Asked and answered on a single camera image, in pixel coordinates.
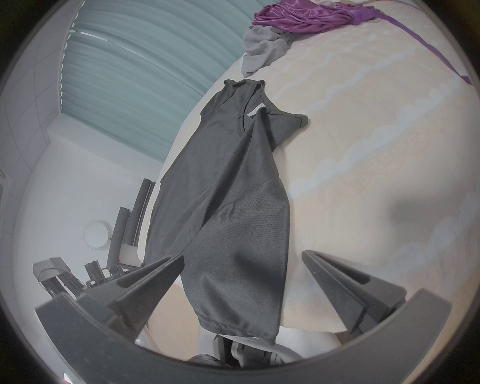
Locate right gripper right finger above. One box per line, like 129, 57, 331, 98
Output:
302, 250, 407, 334

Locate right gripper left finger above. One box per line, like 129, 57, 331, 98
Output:
80, 254, 186, 342

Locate black T-shirt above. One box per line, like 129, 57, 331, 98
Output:
144, 79, 309, 346

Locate bed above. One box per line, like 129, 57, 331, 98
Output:
139, 0, 480, 361

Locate black chest of drawers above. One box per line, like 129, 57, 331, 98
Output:
107, 179, 156, 267

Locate round white mirror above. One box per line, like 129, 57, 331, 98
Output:
82, 220, 112, 249

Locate blue-green curtain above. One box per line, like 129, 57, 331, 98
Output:
73, 0, 263, 94
60, 34, 205, 164

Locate grey garment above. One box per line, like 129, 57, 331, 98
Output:
241, 26, 297, 78

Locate purple garment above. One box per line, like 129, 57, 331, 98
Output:
252, 0, 474, 85

